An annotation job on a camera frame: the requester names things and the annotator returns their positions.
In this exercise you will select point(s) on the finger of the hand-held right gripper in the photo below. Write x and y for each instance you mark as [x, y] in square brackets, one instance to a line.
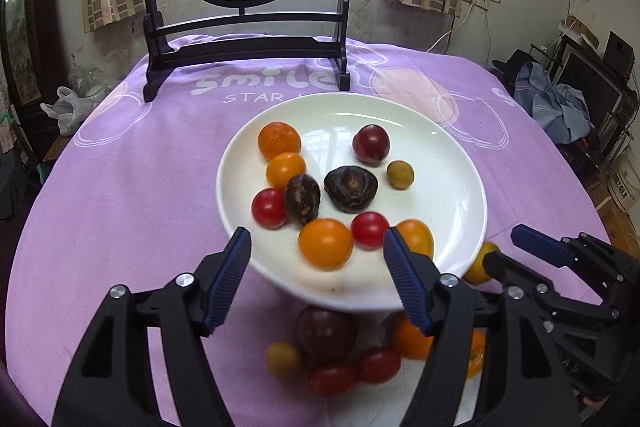
[505, 269]
[540, 244]

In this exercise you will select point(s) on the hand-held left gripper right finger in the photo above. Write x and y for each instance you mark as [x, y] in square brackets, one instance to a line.
[405, 277]

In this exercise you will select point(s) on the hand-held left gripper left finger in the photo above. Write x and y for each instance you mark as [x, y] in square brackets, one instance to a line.
[227, 277]

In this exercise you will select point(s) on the orange-green tomato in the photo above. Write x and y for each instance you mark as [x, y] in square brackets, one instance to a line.
[477, 264]

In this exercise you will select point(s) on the red cherry tomato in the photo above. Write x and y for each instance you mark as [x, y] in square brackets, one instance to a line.
[269, 208]
[378, 364]
[332, 379]
[370, 229]

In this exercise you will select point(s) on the white oval plate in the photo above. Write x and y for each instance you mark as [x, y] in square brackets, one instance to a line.
[430, 187]

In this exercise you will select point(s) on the small yellow-green tomato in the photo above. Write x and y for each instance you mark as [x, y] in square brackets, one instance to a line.
[283, 359]
[400, 174]

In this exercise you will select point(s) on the dark water chestnut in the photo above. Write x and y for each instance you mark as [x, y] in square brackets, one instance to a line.
[350, 188]
[302, 198]

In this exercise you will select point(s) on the small orange tomato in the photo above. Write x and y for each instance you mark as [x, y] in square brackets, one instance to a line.
[285, 170]

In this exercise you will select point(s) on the dark purple tomato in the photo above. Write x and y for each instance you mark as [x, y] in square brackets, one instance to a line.
[371, 144]
[326, 332]

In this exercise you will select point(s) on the mandarin orange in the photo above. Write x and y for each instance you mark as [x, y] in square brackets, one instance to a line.
[278, 141]
[475, 352]

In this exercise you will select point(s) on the cardboard box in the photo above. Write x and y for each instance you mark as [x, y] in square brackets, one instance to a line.
[617, 189]

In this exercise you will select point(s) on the purple printed tablecloth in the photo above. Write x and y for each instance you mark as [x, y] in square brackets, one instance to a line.
[150, 182]

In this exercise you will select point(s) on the blue cloth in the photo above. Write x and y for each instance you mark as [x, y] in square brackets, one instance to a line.
[555, 102]

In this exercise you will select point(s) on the black monitor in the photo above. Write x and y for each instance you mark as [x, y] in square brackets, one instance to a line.
[585, 82]

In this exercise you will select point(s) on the black hat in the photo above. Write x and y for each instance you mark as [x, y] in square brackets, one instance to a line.
[512, 64]

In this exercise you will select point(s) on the white plastic bag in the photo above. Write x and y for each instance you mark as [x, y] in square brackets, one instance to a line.
[70, 107]

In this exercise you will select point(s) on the dark framed picture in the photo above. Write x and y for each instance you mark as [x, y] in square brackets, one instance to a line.
[20, 32]

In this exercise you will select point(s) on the wall socket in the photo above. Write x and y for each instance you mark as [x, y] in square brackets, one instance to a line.
[479, 1]

